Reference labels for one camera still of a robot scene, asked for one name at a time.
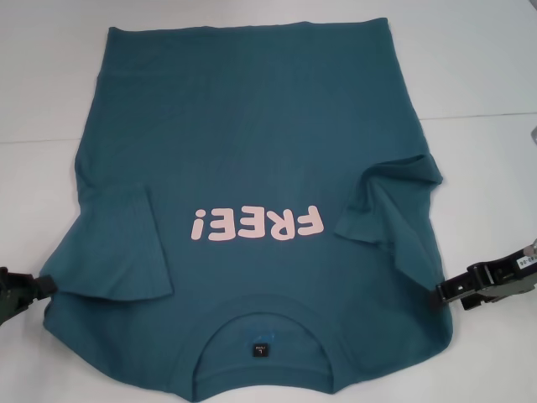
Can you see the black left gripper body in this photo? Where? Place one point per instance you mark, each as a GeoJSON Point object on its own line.
{"type": "Point", "coordinates": [17, 294]}

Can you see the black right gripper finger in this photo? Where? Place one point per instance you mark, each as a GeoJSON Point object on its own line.
{"type": "Point", "coordinates": [461, 285]}

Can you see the teal t-shirt with pink print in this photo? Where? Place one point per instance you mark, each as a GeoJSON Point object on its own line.
{"type": "Point", "coordinates": [260, 147]}

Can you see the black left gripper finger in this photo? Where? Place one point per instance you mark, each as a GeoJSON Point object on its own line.
{"type": "Point", "coordinates": [47, 287]}

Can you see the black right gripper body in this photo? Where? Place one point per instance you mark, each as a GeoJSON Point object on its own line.
{"type": "Point", "coordinates": [516, 273]}

